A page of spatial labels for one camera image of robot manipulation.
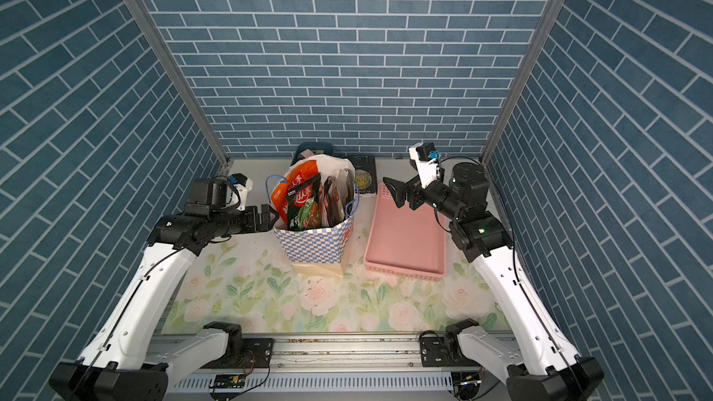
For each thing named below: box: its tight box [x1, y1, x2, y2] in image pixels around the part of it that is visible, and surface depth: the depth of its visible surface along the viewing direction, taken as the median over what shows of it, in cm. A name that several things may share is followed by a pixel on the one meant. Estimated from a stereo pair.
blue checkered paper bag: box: [273, 155, 361, 278], surface depth 76 cm
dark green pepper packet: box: [286, 172, 323, 231], surface depth 82 cm
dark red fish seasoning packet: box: [323, 168, 355, 228], surface depth 82 cm
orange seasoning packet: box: [271, 159, 320, 226], surface depth 84 cm
